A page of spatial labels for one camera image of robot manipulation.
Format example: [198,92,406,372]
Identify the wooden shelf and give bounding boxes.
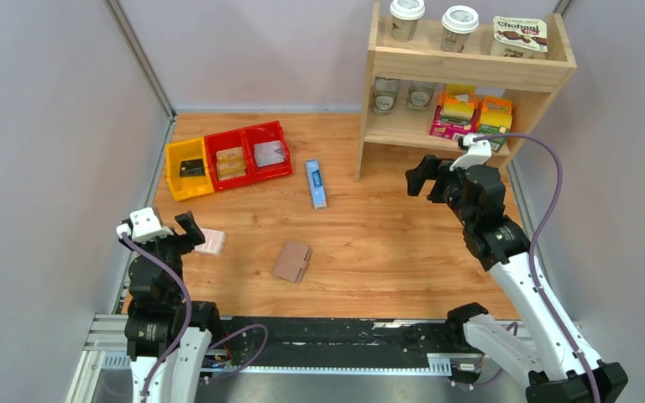
[355,1,577,179]

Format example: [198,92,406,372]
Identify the blue toothpaste box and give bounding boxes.
[306,160,328,210]

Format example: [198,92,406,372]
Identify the paper coffee cup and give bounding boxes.
[390,0,426,42]
[440,5,480,53]

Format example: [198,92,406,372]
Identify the yellow plastic bin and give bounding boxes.
[165,138,214,202]

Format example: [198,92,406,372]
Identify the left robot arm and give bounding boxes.
[116,207,223,402]

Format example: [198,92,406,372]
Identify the right paper coffee cup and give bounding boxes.
[440,5,480,53]

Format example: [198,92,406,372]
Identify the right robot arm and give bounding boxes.
[405,155,628,402]

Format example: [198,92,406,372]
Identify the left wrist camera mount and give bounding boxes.
[116,207,174,243]

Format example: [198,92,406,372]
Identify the pink snack box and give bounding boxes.
[429,84,479,141]

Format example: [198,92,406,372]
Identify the red plastic bin right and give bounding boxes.
[243,121,293,183]

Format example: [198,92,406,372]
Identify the pink leather card holder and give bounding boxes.
[271,241,312,283]

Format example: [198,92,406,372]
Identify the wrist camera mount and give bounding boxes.
[449,133,492,171]
[116,207,174,243]

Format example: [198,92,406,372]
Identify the red plastic bin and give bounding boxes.
[204,128,254,191]
[243,121,293,183]

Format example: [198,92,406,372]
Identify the silver cards in bin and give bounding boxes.
[254,140,286,168]

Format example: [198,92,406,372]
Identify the green snack box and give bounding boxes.
[474,96,513,134]

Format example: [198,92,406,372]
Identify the black card in bin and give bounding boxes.
[179,159,207,178]

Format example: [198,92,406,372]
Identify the left glass jar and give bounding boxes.
[371,76,401,115]

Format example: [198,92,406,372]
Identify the Chobani yogurt cup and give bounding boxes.
[490,16,548,59]

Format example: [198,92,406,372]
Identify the left paper coffee cup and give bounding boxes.
[390,0,426,42]

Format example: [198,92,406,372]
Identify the red plastic bin left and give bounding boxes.
[204,128,254,191]

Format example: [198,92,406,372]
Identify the right glass jar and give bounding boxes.
[406,81,437,111]

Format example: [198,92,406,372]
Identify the glass jar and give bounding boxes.
[406,81,437,111]
[371,76,401,115]

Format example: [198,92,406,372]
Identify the gold cards in bin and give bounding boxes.
[216,147,247,181]

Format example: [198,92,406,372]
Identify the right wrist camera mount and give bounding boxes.
[449,133,492,171]

